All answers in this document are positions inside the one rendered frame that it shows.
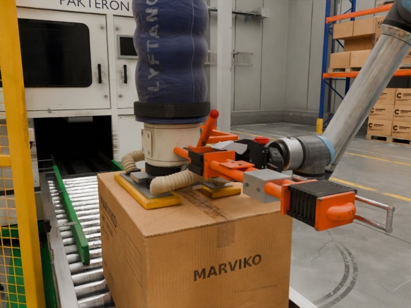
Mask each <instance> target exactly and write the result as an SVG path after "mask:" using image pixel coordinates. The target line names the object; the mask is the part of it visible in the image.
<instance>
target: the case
mask: <svg viewBox="0 0 411 308"><path fill-rule="evenodd" d="M124 172H126V171H117V172H107V173H100V174H97V184H98V204H99V215H100V234H101V244H102V264H103V275H104V277H105V280H106V283H107V285H108V288H109V290H110V293H111V296H112V297H113V300H114V303H115V305H116V308H289V284H290V271H291V248H292V224H293V217H291V216H289V215H287V214H281V213H280V210H281V202H280V201H275V202H269V203H262V202H260V201H258V200H256V199H254V198H252V197H250V196H247V195H246V194H244V193H243V184H241V183H239V182H230V183H231V184H233V185H235V186H237V187H239V188H241V194H238V195H233V196H226V197H219V198H215V199H211V198H210V197H208V196H206V195H205V194H203V193H201V192H199V191H198V190H196V189H190V188H189V187H187V186H184V187H181V188H178V189H175V190H173V189H172V190H171V191H172V192H174V193H175V194H177V195H178V196H179V197H181V199H182V203H181V204H178V205H171V206H167V207H161V208H154V209H150V210H146V209H145V208H144V207H143V206H142V205H141V204H140V203H139V202H138V201H137V200H136V199H135V198H134V197H133V196H132V195H131V194H130V193H129V192H128V191H127V190H126V189H124V188H123V187H122V186H121V185H120V184H119V183H118V182H117V181H116V180H115V179H114V174H118V173H124Z"/></svg>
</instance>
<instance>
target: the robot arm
mask: <svg viewBox="0 0 411 308"><path fill-rule="evenodd" d="M380 27H381V30H382V35H381V36H380V38H379V39H378V41H377V43H376V45H375V47H374V48H373V50H372V51H371V53H370V55H369V57H368V58H367V60H366V62H365V63H364V65H363V66H362V68H361V70H360V72H359V74H358V75H357V77H356V78H355V80H354V82H353V84H352V85H351V87H350V89H349V90H348V92H347V94H346V96H345V97H344V99H343V101H342V102H341V104H340V106H339V108H338V109H337V111H336V112H335V114H334V116H333V118H332V119H331V121H330V123H329V124H328V126H327V127H326V129H325V131H324V133H323V135H321V136H316V135H310V136H302V137H291V136H290V135H288V136H287V138H285V137H284V138H278V139H275V140H274V141H273V142H272V143H270V144H269V146H267V145H262V144H259V143H258V142H254V141H252V140H250V139H239V140H236V141H224V142H218V143H217V144H215V145H213V146H211V148H212V149H216V150H226V151H230V150H235V152H236V158H235V161H245V162H247V163H251V164H254V166H253V168H256V169H259V170H261V169H265V167H266V165H267V163H270V164H272V165H274V166H276V167H278V168H279V173H282V171H291V170H292V175H297V176H299V177H303V178H307V179H309V180H314V179H315V180H328V179H329V178H330V177H331V175H332V173H333V171H334V170H335V167H336V165H337V164H338V162H339V161H340V159H341V158H342V156H343V154H344V153H345V151H346V150H347V148H348V146H349V145H350V143H351V142H352V140H353V138H354V137H355V135H356V134H357V132H358V131H359V129H360V127H361V126H362V124H363V122H364V121H365V120H366V118H367V116H368V115H369V113H370V112H371V110H372V108H373V107H374V105H375V104H376V102H377V100H378V99H379V97H380V96H381V94H382V92H383V91H384V89H385V88H386V86H387V84H388V83H389V82H390V80H391V78H392V77H393V75H394V73H395V72H396V70H397V69H398V67H399V66H400V64H401V62H402V61H403V59H404V58H405V56H406V54H407V53H408V52H409V49H410V48H411V0H395V1H394V3H393V5H392V6H391V8H390V10H389V11H388V13H387V15H386V17H385V19H384V20H383V22H382V24H381V25H380Z"/></svg>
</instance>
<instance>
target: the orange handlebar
mask: <svg viewBox="0 0 411 308"><path fill-rule="evenodd" d="M210 135H211V136H213V137H209V140H208V141H207V144H216V143H218V142H224V141H236V140H238V135H236V134H231V133H226V132H222V131H217V130H212V132H211V134H210ZM173 152H174V153H175V154H176V155H179V156H182V157H184V158H186V159H188V160H190V158H189V157H188V150H185V149H183V148H180V147H175V148H174V150H173ZM253 166H254V164H251V163H247V162H245V161H233V160H231V159H227V160H225V162H224V163H219V162H216V161H211V162H210V164H209V167H210V169H211V170H213V171H216V172H219V173H221V174H220V175H218V176H219V177H222V178H224V179H226V180H229V181H230V182H231V181H236V180H237V181H239V182H241V183H243V173H244V172H248V171H256V170H259V169H256V168H253ZM288 183H296V182H294V181H290V180H285V181H284V182H283V185H284V184H288ZM264 191H265V192H266V193H267V194H269V195H271V196H273V197H276V198H278V199H281V186H279V185H276V184H274V183H271V182H270V183H267V184H266V185H265V187H264ZM355 213H356V207H355V205H354V204H353V203H351V202H348V203H346V204H344V205H334V206H331V207H330V208H329V209H328V211H327V218H328V219H329V220H332V221H343V220H348V219H351V218H353V217H354V216H355Z"/></svg>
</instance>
